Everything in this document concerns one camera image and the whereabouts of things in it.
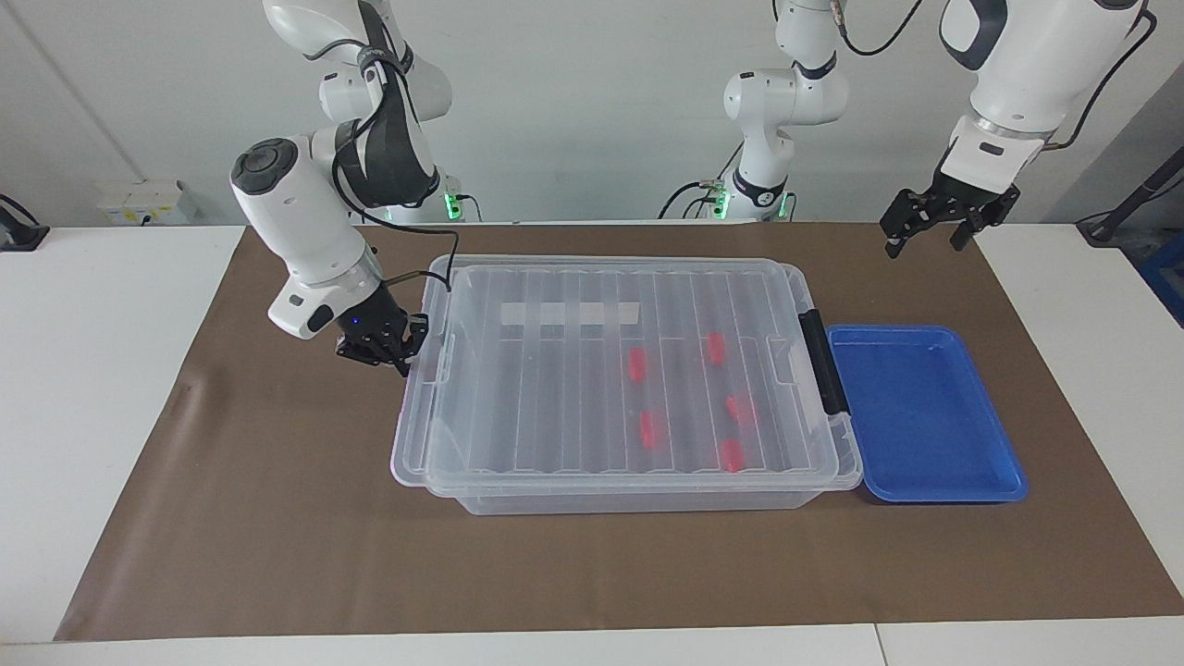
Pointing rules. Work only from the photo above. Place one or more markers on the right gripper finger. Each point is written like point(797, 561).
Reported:
point(370, 352)
point(414, 331)

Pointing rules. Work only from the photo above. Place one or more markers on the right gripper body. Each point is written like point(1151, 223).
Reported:
point(379, 319)

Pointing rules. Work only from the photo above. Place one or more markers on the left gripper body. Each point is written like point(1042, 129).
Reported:
point(971, 194)

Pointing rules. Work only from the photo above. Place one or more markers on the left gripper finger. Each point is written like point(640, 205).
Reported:
point(906, 215)
point(985, 222)

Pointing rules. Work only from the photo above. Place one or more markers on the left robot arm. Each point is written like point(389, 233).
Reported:
point(786, 102)

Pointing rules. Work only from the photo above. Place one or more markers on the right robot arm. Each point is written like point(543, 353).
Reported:
point(296, 222)

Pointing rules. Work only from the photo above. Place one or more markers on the black box latch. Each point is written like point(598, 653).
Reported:
point(823, 361)

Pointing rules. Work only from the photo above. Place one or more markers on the red block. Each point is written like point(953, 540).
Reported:
point(715, 348)
point(636, 365)
point(732, 454)
point(651, 429)
point(740, 408)

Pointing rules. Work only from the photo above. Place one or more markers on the clear plastic storage box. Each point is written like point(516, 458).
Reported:
point(601, 502)

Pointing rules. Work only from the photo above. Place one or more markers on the black stand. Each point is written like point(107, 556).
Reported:
point(18, 236)
point(1101, 228)

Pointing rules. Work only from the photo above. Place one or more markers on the clear plastic lidded bin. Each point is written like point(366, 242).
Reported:
point(555, 416)

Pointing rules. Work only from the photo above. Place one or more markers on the blue plastic tray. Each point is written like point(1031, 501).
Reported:
point(925, 416)

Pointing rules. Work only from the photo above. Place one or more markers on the white power strip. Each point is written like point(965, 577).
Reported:
point(148, 199)

